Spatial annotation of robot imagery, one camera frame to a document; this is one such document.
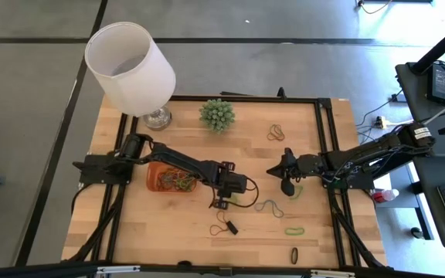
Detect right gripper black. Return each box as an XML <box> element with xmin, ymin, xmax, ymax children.
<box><xmin>267</xmin><ymin>147</ymin><xmax>324</xmax><ymax>197</ymax></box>

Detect teal rubber band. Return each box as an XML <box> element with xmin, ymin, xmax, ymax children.
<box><xmin>253</xmin><ymin>198</ymin><xmax>285</xmax><ymax>219</ymax></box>

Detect orange plastic bin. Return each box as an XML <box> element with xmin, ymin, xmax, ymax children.
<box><xmin>146</xmin><ymin>161</ymin><xmax>199</xmax><ymax>193</ymax></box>

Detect potted green artificial plant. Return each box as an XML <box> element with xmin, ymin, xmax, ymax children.
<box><xmin>199</xmin><ymin>98</ymin><xmax>236</xmax><ymax>135</ymax></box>

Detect red and clear bottle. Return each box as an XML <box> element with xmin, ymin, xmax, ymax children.
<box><xmin>372</xmin><ymin>188</ymin><xmax>400</xmax><ymax>204</ymax></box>

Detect white power strip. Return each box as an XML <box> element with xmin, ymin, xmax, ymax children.
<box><xmin>374</xmin><ymin>116</ymin><xmax>415</xmax><ymax>130</ymax></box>

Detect white shade silver table lamp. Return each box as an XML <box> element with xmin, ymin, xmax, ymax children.
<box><xmin>84</xmin><ymin>21</ymin><xmax>177</xmax><ymax>131</ymax></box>

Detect black desk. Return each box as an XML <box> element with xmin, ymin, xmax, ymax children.
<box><xmin>395</xmin><ymin>61</ymin><xmax>445</xmax><ymax>250</ymax></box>

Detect black power supply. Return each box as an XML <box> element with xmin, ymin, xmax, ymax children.
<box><xmin>426</xmin><ymin>63</ymin><xmax>445</xmax><ymax>105</ymax></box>

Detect black stand pole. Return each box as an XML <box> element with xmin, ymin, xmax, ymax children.
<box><xmin>408</xmin><ymin>15</ymin><xmax>445</xmax><ymax>75</ymax></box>

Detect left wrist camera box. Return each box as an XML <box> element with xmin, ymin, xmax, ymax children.
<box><xmin>226</xmin><ymin>173</ymin><xmax>250</xmax><ymax>195</ymax></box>

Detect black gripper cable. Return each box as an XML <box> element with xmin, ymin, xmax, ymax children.
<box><xmin>241</xmin><ymin>176</ymin><xmax>260</xmax><ymax>209</ymax></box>

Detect black aluminium table frame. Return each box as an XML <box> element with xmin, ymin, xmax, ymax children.
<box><xmin>60</xmin><ymin>87</ymin><xmax>394</xmax><ymax>278</ymax></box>

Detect black floor cable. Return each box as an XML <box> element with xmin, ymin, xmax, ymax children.
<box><xmin>355</xmin><ymin>89</ymin><xmax>405</xmax><ymax>144</ymax></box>

